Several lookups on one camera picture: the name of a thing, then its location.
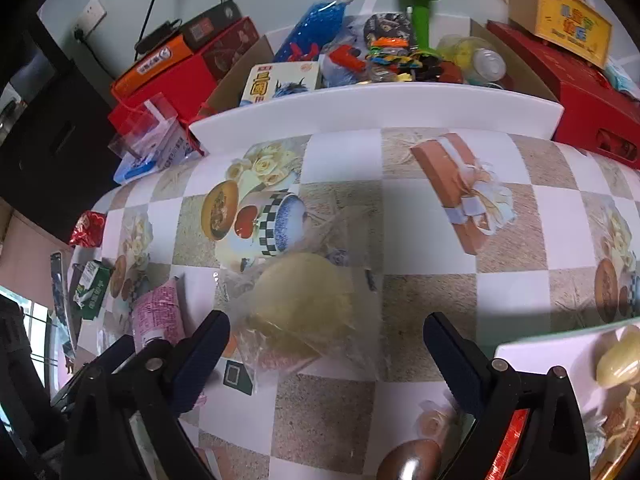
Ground red patterned box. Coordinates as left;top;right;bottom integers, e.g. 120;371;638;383
192;16;261;81

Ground clear plastic box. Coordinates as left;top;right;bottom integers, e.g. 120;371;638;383
109;94;178;161

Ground red gift box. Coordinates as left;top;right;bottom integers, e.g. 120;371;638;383
487;20;640;168

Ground orange box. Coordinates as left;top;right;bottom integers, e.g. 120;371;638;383
114;35;193;93

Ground white board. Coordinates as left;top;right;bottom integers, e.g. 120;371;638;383
189;82;565;158

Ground clear zip bags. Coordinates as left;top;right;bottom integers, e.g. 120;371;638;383
112;120;201;183

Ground beige snack packet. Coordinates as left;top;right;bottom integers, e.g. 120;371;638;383
582;395;640;480

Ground white printed box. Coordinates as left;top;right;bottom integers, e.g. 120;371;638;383
239;60;323;107

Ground open cardboard box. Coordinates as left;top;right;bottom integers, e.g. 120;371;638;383
200;17;560;111

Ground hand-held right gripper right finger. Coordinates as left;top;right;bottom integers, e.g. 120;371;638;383
422;311;601;480

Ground green carton box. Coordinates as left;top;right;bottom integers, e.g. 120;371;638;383
67;259;113;322

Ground white tray with teal rim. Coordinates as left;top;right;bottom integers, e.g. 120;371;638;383
492;317;640;480

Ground red crinkled packet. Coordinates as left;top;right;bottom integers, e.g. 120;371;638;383
69;210;108;248

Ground blue bead bottle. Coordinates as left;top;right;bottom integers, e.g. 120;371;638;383
272;0;357;63

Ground light blue packet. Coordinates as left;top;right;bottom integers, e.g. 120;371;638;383
602;62;640;101

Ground yellow gift box with handle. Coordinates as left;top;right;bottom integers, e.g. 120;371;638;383
502;0;615;68

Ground checkered printed tablecloth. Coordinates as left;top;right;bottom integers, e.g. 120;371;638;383
65;127;640;480

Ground bag of colourful toys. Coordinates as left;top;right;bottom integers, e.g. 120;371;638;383
362;12;451;83

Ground red plastic toy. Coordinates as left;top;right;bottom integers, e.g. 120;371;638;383
287;42;368;73

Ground clear plastic bottle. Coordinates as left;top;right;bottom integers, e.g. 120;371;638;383
437;35;511;88

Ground black cabinet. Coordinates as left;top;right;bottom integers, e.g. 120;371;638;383
0;55;121;201

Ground pale yellow pastry packet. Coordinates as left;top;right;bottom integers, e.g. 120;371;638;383
595;337;640;388

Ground dark brown box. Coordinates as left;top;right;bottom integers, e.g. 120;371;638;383
180;0;243;48

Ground round pastry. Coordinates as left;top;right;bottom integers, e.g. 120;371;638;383
215;210;386;391

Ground white wall socket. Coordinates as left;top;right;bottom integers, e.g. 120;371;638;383
74;0;107;41

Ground black power adapter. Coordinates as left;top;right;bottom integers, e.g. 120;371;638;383
134;19;183;53

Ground large red box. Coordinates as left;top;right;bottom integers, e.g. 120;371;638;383
109;55;216;136

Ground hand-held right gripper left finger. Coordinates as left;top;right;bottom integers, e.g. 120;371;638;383
62;310;231;480

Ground red snack packet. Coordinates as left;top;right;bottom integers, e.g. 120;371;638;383
492;407;531;471

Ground pink snack packet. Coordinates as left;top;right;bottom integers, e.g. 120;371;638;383
131;275;188;348

